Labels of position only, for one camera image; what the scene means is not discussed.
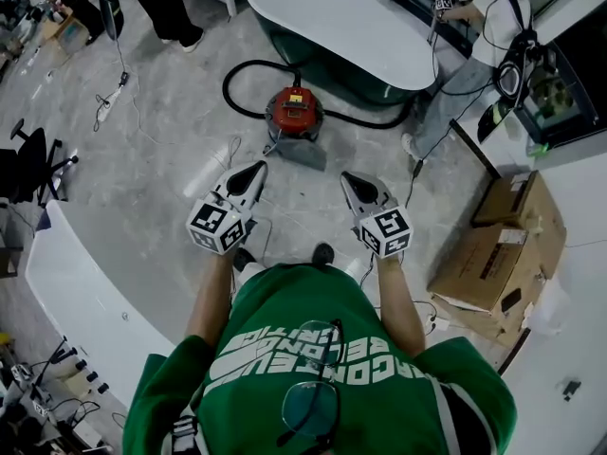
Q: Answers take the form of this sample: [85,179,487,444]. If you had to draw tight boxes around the thin frame eyeglasses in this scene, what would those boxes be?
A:
[275,318,344,447]

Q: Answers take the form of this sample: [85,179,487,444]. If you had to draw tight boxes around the green printed t-shirt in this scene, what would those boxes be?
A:
[121,262,519,455]

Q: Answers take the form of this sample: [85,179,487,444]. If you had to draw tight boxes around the black vacuum hose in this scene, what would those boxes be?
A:
[222,59,419,130]

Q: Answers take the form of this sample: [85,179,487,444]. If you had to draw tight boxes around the black shoe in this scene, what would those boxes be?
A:
[232,246,258,272]
[312,242,336,266]

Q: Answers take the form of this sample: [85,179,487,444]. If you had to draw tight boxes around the brown cardboard box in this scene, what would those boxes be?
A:
[426,222,547,346]
[470,170,568,280]

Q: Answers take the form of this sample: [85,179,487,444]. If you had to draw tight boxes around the person's right forearm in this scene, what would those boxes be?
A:
[373,252,428,360]

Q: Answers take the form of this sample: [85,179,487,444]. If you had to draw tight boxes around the white bathtub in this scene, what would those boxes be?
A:
[25,198,192,410]

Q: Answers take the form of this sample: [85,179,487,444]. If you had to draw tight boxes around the red lid vacuum cleaner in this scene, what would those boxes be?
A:
[262,85,326,144]

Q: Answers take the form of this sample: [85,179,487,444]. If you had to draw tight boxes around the person's left forearm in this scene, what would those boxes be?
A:
[183,247,234,351]

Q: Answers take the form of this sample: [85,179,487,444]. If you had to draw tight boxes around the black tub faucet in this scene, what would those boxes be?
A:
[32,336,77,388]

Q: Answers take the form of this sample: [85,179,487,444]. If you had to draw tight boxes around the dark green bathtub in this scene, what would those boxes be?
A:
[244,0,438,107]

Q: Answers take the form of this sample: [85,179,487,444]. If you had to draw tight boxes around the black office chair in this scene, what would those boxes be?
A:
[0,118,81,206]

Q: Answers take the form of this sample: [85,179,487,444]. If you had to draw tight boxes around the black smartphone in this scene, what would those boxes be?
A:
[499,287,524,314]

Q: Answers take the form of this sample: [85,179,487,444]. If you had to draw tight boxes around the white power strip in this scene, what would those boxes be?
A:
[96,87,122,124]

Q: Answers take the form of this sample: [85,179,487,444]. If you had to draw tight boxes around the light grey trousers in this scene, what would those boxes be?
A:
[235,260,267,284]

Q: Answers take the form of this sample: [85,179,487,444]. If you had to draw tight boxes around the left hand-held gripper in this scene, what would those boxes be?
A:
[185,159,269,255]

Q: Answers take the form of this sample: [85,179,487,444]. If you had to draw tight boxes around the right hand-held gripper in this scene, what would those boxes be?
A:
[340,171,414,259]

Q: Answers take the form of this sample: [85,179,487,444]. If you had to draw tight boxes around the grey cloth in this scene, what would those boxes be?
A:
[273,136,329,173]

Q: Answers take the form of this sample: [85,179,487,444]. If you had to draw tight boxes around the open cardboard box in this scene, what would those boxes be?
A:
[41,6,92,57]

